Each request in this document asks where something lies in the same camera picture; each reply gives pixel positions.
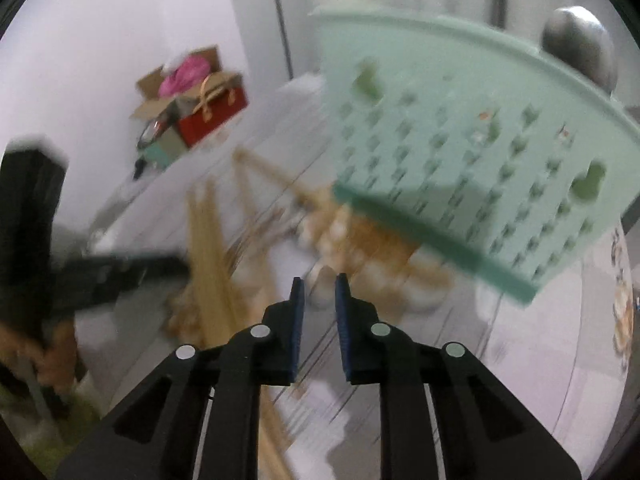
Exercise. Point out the brown cardboard box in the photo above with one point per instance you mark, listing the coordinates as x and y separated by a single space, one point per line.
152 105

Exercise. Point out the floral tablecloth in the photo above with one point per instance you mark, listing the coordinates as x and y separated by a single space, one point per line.
557 355

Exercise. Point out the teal small box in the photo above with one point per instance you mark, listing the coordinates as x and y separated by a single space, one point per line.
165 149

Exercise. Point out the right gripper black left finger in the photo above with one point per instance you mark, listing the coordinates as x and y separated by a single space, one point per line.
196 416

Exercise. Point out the large steel ladle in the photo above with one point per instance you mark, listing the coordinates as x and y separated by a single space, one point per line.
576 37

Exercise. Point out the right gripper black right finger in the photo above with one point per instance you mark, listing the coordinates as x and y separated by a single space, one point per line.
443 413

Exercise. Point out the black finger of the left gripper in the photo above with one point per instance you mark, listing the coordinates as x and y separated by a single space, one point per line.
85 283

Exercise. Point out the green perforated utensil basket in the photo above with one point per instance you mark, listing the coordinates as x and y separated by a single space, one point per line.
474 143

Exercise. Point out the red gift bag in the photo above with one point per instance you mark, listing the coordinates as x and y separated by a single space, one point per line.
221 96

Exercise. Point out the pink plastic bag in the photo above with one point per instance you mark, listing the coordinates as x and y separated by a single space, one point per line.
188 74

